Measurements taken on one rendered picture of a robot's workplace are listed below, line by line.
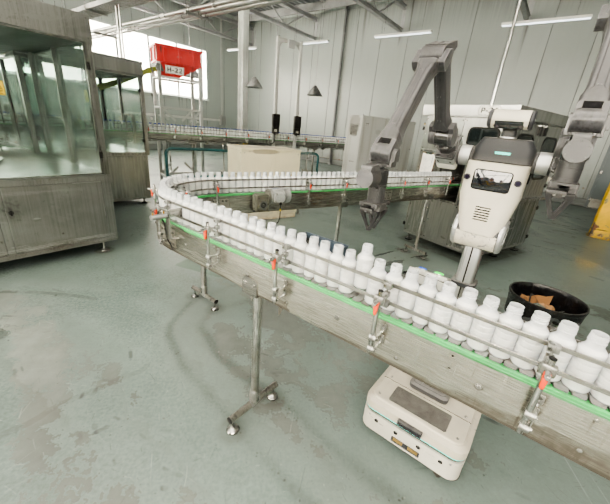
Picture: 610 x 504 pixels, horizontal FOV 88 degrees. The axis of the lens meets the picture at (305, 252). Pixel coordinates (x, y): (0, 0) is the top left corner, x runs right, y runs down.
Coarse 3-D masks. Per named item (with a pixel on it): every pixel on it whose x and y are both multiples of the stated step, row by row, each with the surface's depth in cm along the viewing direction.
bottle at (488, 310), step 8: (488, 296) 91; (488, 304) 89; (496, 304) 89; (480, 312) 91; (488, 312) 89; (496, 312) 89; (496, 320) 89; (472, 328) 93; (480, 328) 91; (488, 328) 90; (480, 336) 92; (488, 336) 91; (472, 344) 94; (480, 344) 92
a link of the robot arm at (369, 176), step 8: (392, 152) 96; (392, 160) 97; (368, 168) 94; (376, 168) 96; (360, 176) 96; (368, 176) 94; (376, 176) 95; (360, 184) 97; (368, 184) 95; (376, 184) 98
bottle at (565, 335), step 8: (560, 328) 81; (568, 328) 79; (576, 328) 78; (552, 336) 82; (560, 336) 80; (568, 336) 79; (568, 344) 79; (576, 344) 80; (544, 352) 84; (560, 352) 80; (560, 360) 81; (568, 360) 81; (536, 368) 86; (560, 368) 82; (560, 376) 83
